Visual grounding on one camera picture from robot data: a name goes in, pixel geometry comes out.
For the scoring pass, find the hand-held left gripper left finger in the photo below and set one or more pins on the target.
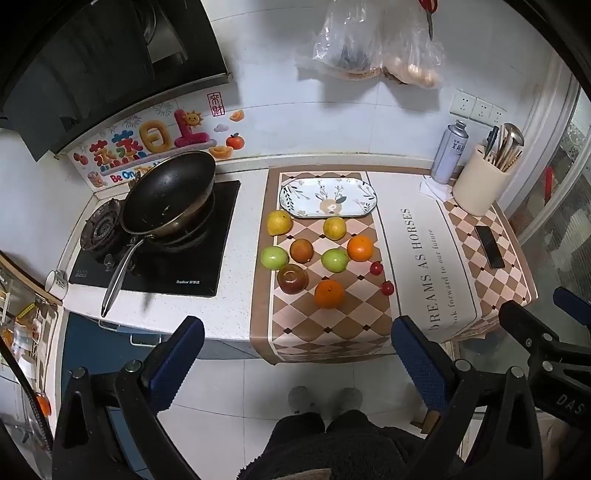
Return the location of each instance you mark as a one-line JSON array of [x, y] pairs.
[[178, 355]]

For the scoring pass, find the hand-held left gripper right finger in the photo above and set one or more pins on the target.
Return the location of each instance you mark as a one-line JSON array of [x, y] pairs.
[[418, 360]]

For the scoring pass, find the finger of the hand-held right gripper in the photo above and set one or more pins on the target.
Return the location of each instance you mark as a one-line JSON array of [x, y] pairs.
[[570, 302], [531, 330]]

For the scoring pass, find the orange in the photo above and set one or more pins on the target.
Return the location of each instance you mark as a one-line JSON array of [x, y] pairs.
[[359, 248], [329, 293]]

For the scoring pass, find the green apple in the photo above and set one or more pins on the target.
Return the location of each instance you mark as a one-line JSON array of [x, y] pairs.
[[273, 257], [334, 260]]

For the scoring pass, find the dark red apple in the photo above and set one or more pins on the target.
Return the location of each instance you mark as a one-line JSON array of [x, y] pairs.
[[292, 278]]

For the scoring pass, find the small bumpy yellow citrus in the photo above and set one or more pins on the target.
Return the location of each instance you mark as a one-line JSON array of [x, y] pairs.
[[334, 228]]

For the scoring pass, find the brown round fruit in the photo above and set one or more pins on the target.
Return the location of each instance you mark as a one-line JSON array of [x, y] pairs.
[[301, 249]]

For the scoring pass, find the large yellow lemon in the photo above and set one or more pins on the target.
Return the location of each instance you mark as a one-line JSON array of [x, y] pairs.
[[279, 222]]

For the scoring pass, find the floral ceramic plate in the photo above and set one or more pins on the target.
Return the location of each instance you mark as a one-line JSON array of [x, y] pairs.
[[328, 196]]

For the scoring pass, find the cherry tomato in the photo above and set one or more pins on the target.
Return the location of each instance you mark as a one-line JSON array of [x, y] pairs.
[[377, 267], [387, 288]]

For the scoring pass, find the grey slipper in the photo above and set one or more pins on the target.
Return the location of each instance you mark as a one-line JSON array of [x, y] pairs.
[[349, 398], [301, 399]]

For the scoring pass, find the black smartphone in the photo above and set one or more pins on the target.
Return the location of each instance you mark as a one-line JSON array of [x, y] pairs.
[[490, 247]]

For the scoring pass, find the frosted glass door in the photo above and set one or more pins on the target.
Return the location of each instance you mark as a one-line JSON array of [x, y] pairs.
[[558, 207]]

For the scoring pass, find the black gas stove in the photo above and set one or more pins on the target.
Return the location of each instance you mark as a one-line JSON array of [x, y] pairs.
[[203, 258]]

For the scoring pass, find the checkered table mat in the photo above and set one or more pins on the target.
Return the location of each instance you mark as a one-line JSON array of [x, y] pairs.
[[415, 258]]

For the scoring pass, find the person's dark fuzzy pants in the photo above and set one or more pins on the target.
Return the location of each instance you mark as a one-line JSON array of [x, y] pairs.
[[332, 447]]

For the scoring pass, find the white mug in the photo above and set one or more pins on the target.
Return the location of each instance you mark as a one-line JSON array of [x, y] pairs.
[[57, 282]]

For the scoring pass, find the cream utensil holder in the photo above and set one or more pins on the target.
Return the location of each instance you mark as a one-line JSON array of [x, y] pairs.
[[482, 187]]

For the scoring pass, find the cluttered storage shelf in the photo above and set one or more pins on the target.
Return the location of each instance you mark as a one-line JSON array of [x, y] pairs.
[[23, 332]]

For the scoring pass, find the white folded paper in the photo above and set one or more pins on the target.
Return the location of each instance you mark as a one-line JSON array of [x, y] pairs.
[[429, 190]]

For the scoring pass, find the bunch of kitchen utensils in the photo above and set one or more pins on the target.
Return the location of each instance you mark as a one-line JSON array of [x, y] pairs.
[[508, 143]]

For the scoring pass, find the silver spray can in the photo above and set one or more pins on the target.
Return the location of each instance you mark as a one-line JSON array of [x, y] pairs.
[[449, 152]]

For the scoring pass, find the clear plastic bag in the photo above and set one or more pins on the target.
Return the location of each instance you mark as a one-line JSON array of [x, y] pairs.
[[344, 41], [411, 50]]

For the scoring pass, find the black range hood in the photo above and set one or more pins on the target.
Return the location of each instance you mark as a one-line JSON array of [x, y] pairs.
[[83, 64]]

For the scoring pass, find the white wall socket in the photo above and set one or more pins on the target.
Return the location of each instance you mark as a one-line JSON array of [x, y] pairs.
[[475, 108]]

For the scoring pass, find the colourful festive wall sticker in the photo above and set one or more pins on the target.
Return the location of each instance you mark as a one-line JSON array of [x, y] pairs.
[[152, 138]]

